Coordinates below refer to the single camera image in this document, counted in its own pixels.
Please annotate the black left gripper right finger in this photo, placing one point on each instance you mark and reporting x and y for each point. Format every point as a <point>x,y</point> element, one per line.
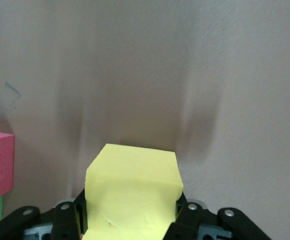
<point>187,220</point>

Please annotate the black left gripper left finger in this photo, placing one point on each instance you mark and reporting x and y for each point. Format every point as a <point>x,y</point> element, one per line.
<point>62,220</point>

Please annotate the yellow foam block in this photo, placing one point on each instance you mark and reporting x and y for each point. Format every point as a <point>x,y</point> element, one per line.
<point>132,187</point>

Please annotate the brown table mat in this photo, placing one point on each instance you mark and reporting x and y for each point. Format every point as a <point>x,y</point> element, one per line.
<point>159,62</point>

